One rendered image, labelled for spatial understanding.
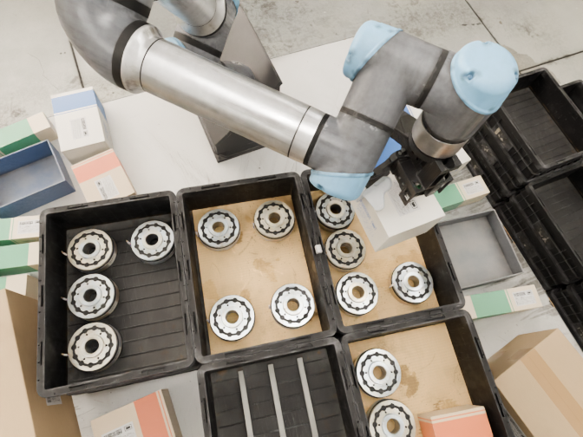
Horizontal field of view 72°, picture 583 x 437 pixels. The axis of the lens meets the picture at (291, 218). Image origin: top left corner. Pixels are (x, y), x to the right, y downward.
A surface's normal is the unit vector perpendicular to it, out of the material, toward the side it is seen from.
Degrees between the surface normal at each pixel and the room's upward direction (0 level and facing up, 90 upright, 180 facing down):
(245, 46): 44
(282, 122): 32
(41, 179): 0
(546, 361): 0
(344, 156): 37
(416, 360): 0
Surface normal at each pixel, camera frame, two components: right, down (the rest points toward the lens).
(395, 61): -0.20, 0.19
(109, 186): 0.07, -0.37
